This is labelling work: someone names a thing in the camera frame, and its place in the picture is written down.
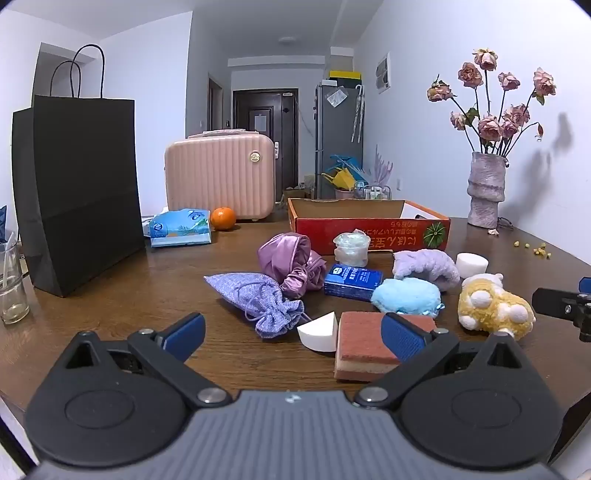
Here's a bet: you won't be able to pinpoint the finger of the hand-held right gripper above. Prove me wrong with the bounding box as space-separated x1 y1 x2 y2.
531 277 591 343

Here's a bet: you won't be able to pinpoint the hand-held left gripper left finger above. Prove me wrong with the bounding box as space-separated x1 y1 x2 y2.
59 312 232 409

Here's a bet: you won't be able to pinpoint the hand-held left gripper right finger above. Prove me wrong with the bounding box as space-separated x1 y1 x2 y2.
354 312 533 410

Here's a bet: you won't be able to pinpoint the blue fluffy heart plush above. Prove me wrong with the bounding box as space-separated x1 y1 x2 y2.
370 277 445 319

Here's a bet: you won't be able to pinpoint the red-brown scouring sponge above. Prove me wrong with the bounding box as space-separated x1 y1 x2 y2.
334 311 438 383

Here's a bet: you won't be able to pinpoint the yellow white plush toy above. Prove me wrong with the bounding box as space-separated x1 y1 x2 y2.
457 273 536 341

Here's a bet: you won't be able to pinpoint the small blue packet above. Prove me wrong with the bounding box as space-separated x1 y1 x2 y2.
323 264 384 302

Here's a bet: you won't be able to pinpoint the lilac fluffy cloth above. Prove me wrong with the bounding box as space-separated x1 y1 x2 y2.
392 249 461 291

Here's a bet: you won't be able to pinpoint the lilac drawstring pouch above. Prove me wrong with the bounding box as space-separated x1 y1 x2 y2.
204 272 311 339

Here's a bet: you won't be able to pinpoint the white wedge sponge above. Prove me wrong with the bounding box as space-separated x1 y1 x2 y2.
296 311 339 354

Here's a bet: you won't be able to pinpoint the white round sponge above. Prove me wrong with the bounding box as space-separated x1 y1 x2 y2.
456 252 489 280

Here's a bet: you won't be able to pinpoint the red printed cardboard box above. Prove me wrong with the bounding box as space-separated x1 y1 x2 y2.
287 198 452 256

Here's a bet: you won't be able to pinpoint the purple satin bonnet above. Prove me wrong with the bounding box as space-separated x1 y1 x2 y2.
257 233 328 298

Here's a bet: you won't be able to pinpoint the scattered yellow dried buds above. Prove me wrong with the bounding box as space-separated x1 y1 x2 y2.
513 240 552 259

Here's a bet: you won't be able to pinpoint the clear plastic-wrapped bundle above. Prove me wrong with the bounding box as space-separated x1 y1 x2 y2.
333 229 371 268

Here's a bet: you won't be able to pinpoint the blue tissue pack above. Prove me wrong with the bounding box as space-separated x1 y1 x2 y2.
148 209 213 248

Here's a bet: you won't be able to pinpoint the orange fruit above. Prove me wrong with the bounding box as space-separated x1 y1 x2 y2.
211 207 237 232

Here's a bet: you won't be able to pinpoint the mauve textured vase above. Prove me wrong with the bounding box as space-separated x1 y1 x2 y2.
466 151 509 229

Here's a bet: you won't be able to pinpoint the pink ribbed suitcase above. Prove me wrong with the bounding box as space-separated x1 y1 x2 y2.
164 129 276 222

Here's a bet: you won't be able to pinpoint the yellow watering can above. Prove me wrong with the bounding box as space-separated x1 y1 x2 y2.
322 168 356 190

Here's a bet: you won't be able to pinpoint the purple feather decoration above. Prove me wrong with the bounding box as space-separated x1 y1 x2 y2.
369 145 394 185

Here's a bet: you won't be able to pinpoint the clear glass jar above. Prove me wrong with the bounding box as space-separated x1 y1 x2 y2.
0 242 31 325

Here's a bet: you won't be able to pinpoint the black paper bag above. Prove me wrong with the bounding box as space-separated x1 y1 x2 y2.
11 44 146 298

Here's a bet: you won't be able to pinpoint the bunch of dried pink roses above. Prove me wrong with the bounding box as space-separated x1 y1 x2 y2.
426 47 557 158

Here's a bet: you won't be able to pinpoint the grey refrigerator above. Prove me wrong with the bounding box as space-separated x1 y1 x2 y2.
315 83 365 200

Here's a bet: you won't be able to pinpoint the dark brown entrance door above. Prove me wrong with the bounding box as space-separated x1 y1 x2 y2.
233 89 298 204

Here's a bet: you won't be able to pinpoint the white folded umbrella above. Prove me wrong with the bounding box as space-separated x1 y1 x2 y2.
351 84 365 144

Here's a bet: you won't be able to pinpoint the grey side door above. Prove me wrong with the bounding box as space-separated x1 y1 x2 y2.
208 74 225 132

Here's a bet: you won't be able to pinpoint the yellow black box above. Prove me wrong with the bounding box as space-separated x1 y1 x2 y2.
329 70 362 88

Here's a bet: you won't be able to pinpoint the wire rack with bottles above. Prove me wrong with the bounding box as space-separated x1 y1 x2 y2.
353 181 393 200

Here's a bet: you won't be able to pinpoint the white wall panel box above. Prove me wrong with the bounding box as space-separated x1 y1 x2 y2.
375 52 392 94

